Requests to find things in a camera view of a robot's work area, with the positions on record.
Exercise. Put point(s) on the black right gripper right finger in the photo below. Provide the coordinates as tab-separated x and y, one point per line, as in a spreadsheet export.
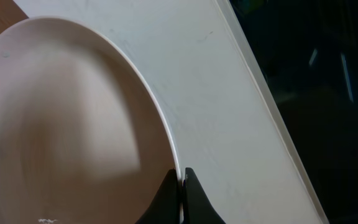
197	208

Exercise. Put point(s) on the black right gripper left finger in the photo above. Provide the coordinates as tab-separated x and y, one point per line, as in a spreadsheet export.
165	207

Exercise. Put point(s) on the pink plate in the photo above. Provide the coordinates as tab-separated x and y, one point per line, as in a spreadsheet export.
82	137

